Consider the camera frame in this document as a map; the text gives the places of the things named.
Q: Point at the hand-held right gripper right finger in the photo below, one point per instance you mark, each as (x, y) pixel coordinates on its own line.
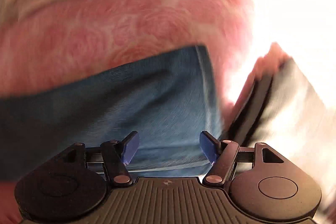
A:
(208, 146)

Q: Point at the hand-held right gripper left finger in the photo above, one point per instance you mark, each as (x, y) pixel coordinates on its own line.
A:
(131, 146)

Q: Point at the blue denim jeans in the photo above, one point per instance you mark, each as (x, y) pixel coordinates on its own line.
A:
(118, 108)

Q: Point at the pink rose blanket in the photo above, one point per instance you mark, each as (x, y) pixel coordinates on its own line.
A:
(118, 24)

